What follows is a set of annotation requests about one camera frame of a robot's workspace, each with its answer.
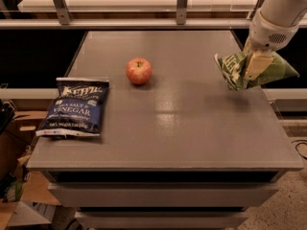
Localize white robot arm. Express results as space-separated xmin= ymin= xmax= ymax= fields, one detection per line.
xmin=244 ymin=0 xmax=307 ymax=80

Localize black cable on floor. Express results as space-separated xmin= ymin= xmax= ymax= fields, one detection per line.
xmin=291 ymin=139 xmax=307 ymax=161

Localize green jalapeno chip bag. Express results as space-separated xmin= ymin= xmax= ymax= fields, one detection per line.
xmin=214 ymin=52 xmax=299 ymax=91

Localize blue salt vinegar chip bag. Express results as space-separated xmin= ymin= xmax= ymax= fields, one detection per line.
xmin=36 ymin=78 xmax=109 ymax=137

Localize metal railing frame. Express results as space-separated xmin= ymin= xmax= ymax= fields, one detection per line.
xmin=0 ymin=0 xmax=265 ymax=31

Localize red apple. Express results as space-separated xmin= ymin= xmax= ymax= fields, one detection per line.
xmin=126 ymin=57 xmax=153 ymax=85

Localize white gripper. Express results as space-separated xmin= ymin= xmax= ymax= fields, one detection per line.
xmin=243 ymin=9 xmax=298 ymax=81

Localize grey drawer cabinet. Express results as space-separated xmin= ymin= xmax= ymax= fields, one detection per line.
xmin=29 ymin=31 xmax=303 ymax=230

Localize brown cardboard box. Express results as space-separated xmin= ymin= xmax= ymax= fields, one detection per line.
xmin=0 ymin=111 xmax=60 ymax=230

